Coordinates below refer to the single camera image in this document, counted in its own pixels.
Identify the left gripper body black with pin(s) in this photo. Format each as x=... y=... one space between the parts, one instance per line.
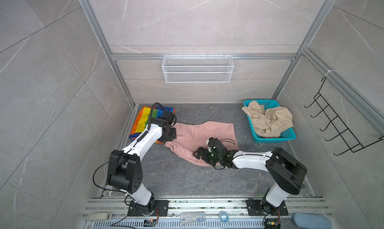
x=171 y=135

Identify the small circuit board left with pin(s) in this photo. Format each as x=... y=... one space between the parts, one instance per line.
x=150 y=222

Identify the white wire mesh wall basket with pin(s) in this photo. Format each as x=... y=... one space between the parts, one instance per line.
x=197 y=69

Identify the clear tape roll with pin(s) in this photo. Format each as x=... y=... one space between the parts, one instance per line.
x=223 y=217

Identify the beige shorts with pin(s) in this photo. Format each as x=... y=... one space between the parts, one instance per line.
x=268 y=123

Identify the clear plastic bottle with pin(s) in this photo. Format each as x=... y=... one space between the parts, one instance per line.
x=192 y=217

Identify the pink shorts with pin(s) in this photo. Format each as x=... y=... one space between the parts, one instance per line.
x=191 y=137

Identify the blue grey cloth bundle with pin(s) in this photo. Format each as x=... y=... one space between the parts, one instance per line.
x=311 y=221

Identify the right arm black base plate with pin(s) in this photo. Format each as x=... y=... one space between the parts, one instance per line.
x=263 y=208

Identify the small circuit board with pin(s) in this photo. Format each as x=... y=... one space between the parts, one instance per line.
x=150 y=222
x=272 y=224

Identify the teal plastic laundry basket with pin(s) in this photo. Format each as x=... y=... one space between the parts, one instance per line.
x=285 y=136

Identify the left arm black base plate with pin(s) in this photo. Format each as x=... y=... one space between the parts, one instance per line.
x=160 y=207

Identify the rainbow striped shorts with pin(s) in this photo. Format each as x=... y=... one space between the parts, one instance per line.
x=141 y=120

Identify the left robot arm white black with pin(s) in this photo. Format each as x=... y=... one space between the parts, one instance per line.
x=125 y=174

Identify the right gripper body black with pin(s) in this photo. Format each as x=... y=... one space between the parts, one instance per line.
x=209 y=156

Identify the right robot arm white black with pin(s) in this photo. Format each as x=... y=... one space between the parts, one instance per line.
x=288 y=173

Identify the black wire hook rack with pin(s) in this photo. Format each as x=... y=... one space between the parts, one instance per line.
x=334 y=120

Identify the small circuit board right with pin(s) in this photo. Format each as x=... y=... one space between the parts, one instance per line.
x=272 y=224

